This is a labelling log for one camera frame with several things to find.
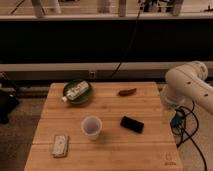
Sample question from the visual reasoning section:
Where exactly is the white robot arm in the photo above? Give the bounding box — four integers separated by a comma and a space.
162, 61, 213, 115

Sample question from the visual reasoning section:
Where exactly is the green bowl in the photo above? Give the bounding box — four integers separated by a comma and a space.
62, 79, 93, 105

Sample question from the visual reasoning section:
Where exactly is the black rectangular block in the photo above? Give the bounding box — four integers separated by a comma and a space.
120, 116, 144, 133

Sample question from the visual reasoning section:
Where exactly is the grey white sponge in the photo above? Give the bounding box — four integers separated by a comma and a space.
52, 134, 69, 158

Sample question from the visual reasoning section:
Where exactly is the blue box on floor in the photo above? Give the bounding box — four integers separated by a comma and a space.
170, 111, 185, 127

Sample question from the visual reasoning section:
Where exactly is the black object at left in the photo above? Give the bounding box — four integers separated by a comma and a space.
0, 72, 19, 124

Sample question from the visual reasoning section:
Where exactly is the black floor cable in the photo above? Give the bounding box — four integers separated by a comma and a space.
173, 99, 208, 171

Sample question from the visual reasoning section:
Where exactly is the black hanging cable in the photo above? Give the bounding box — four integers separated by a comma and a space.
110, 6, 142, 79

